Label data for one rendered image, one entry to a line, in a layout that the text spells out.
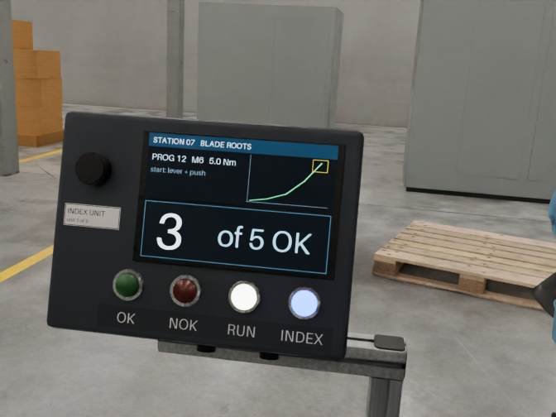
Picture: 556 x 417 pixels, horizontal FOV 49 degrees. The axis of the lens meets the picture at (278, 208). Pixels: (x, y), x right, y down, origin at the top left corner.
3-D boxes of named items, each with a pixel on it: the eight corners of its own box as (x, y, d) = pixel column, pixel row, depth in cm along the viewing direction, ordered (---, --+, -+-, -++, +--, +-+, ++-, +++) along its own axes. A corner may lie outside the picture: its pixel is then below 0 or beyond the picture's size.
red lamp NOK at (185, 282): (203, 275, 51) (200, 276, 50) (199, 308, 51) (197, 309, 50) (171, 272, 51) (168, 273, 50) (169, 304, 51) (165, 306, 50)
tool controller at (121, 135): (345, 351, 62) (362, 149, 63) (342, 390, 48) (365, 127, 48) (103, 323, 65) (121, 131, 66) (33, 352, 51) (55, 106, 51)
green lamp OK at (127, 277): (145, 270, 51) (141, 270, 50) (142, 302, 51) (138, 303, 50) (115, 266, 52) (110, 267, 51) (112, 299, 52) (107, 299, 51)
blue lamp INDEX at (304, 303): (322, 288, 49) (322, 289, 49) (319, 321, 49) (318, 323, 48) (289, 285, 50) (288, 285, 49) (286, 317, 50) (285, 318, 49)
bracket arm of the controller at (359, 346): (402, 366, 59) (405, 337, 58) (404, 381, 56) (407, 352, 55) (166, 338, 62) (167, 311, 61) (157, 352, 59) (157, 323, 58)
